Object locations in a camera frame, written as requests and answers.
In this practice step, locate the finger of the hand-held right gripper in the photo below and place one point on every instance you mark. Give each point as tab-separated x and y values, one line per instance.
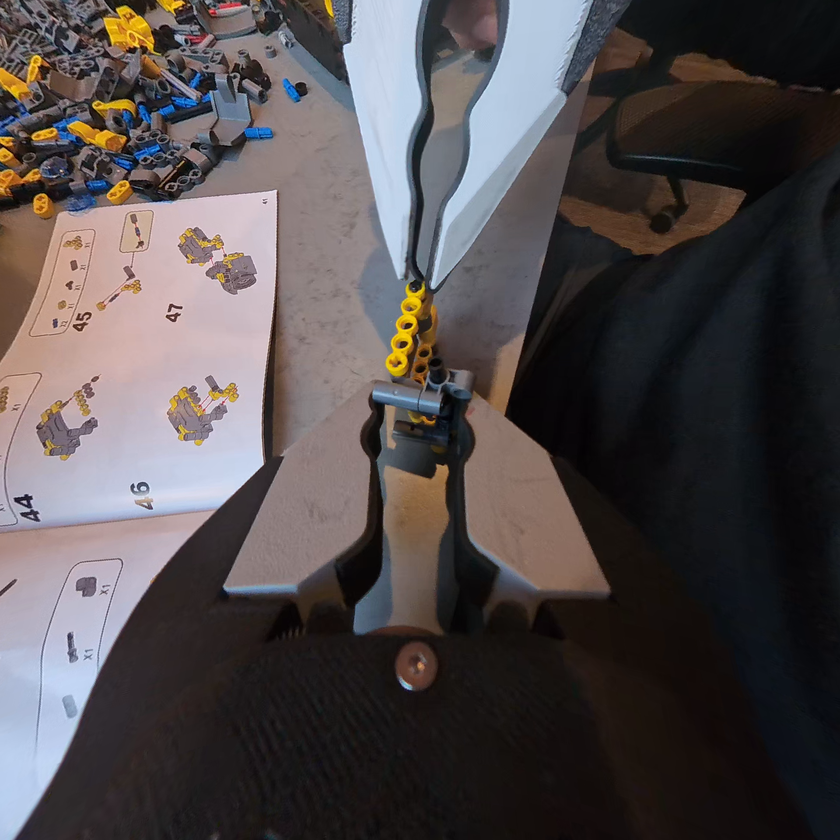
518	111
380	98

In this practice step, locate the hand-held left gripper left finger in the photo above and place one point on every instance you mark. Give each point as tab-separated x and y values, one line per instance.
302	518

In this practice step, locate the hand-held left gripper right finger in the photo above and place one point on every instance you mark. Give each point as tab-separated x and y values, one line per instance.
531	525

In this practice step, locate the grey yellow brick assembly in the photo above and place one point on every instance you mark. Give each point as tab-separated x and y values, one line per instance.
407	394

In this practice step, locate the yellow five-hole brick beam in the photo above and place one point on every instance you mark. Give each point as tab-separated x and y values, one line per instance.
430	358
403	334

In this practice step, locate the grey desk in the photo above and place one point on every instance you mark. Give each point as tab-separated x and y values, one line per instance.
328	262

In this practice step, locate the person's right hand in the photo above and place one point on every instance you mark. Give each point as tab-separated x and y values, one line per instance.
476	26

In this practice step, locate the yellow black brick vehicle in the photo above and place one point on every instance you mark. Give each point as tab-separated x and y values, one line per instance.
315	39

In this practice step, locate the grey sloped brick piece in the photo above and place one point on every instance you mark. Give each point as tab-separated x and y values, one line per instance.
231	111

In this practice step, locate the black office chair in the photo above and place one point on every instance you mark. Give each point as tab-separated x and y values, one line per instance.
709	131

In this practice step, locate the person's dark clothing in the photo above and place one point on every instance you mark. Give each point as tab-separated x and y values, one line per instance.
689	426

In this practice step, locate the open instruction booklet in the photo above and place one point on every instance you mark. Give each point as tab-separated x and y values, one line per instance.
164	367

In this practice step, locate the pile of loose brick pieces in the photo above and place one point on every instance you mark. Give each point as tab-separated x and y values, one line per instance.
98	85

